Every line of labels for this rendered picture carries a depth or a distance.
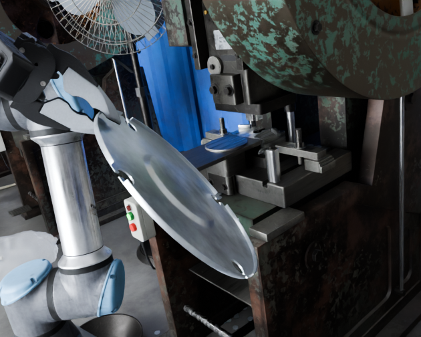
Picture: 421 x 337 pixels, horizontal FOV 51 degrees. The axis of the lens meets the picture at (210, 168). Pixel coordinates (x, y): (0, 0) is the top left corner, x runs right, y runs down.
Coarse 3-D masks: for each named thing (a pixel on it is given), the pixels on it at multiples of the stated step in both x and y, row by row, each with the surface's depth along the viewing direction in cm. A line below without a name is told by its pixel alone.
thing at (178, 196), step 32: (96, 128) 50; (128, 128) 62; (128, 160) 52; (160, 160) 60; (160, 192) 52; (192, 192) 61; (160, 224) 45; (192, 224) 53; (224, 224) 63; (224, 256) 53; (256, 256) 62
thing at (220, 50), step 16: (208, 16) 120; (208, 32) 122; (208, 48) 125; (224, 48) 120; (208, 64) 125; (224, 64) 122; (224, 80) 120; (240, 80) 118; (256, 80) 119; (224, 96) 122; (240, 96) 120; (256, 96) 120; (272, 96) 124
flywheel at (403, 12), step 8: (376, 0) 92; (384, 0) 94; (392, 0) 96; (400, 0) 90; (408, 0) 91; (384, 8) 95; (392, 8) 97; (400, 8) 90; (408, 8) 91; (416, 8) 101
